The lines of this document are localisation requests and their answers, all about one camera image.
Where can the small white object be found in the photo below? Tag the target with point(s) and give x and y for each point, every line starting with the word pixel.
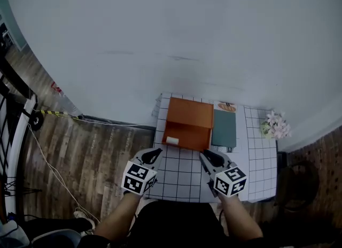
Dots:
pixel 172 140

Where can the person's black clothing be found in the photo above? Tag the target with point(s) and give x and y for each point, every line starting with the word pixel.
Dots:
pixel 176 225

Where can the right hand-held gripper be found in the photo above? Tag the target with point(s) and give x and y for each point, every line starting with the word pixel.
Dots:
pixel 229 181

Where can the white checked tablecloth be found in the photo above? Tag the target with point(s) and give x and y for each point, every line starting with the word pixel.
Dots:
pixel 181 180

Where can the person's left forearm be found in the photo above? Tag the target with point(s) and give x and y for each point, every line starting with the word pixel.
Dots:
pixel 120 215

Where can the glass door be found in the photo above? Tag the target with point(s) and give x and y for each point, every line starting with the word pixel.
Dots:
pixel 10 27

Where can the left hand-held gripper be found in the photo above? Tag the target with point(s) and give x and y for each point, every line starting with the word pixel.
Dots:
pixel 137 178

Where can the pink flowers in pot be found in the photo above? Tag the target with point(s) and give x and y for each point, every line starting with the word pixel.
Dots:
pixel 276 125

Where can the black padded case lid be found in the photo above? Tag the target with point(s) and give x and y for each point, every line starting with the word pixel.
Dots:
pixel 56 239

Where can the small black wheel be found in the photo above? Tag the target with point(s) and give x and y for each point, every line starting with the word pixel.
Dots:
pixel 36 123

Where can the person's right forearm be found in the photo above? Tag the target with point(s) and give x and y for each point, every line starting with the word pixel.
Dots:
pixel 240 220

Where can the grey-green flat tray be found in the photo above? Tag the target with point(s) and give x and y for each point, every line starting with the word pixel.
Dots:
pixel 224 129

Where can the orange drawer case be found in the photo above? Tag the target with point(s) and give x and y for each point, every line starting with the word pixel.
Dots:
pixel 191 112

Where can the open equipment case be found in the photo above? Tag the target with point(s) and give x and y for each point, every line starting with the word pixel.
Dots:
pixel 10 235

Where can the black metal railing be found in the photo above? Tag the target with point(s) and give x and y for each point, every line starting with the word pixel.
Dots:
pixel 8 86

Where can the clear plastic water bottle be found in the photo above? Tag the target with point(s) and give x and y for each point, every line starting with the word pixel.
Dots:
pixel 65 100

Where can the white power strip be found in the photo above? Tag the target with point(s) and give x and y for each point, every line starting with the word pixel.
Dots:
pixel 84 220

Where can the white post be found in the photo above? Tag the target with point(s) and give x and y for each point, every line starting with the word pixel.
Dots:
pixel 18 145

